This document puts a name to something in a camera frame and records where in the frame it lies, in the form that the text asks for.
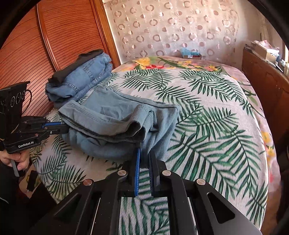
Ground blue-grey cotton pants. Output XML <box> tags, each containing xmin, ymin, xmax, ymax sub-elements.
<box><xmin>58</xmin><ymin>85</ymin><xmax>180</xmax><ymax>166</ymax></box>

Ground person's left hand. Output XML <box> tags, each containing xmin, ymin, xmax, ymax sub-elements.
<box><xmin>0</xmin><ymin>149</ymin><xmax>30</xmax><ymax>170</ymax></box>

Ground folded dark grey garment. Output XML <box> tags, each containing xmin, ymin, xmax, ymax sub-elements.
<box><xmin>48</xmin><ymin>49</ymin><xmax>103</xmax><ymax>84</ymax></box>

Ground folded blue denim jeans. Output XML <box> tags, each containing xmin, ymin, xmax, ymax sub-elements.
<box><xmin>45</xmin><ymin>52</ymin><xmax>112</xmax><ymax>109</ymax></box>

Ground wooden slatted wardrobe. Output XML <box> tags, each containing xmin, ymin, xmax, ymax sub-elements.
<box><xmin>1</xmin><ymin>1</ymin><xmax>120</xmax><ymax>116</ymax></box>

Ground pink floral bed sheet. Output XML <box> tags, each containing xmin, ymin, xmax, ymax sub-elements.
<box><xmin>113</xmin><ymin>56</ymin><xmax>281</xmax><ymax>193</ymax></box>

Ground circle pattern sheer curtain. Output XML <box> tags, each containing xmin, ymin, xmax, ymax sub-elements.
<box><xmin>102</xmin><ymin>1</ymin><xmax>239</xmax><ymax>63</ymax></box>

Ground blue tissue box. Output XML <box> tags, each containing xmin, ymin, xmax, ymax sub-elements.
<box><xmin>180</xmin><ymin>48</ymin><xmax>205</xmax><ymax>60</ymax></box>

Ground wooden side cabinet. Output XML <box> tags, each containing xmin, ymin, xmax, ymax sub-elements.
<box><xmin>241</xmin><ymin>48</ymin><xmax>289</xmax><ymax>145</ymax></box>

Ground cardboard box with clutter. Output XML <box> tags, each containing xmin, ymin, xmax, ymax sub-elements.
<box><xmin>245</xmin><ymin>40</ymin><xmax>280</xmax><ymax>64</ymax></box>

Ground black cable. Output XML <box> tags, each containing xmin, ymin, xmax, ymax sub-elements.
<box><xmin>21</xmin><ymin>89</ymin><xmax>33</xmax><ymax>116</ymax></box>

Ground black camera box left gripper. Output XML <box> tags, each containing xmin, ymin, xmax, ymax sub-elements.
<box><xmin>1</xmin><ymin>81</ymin><xmax>31</xmax><ymax>140</ymax></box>

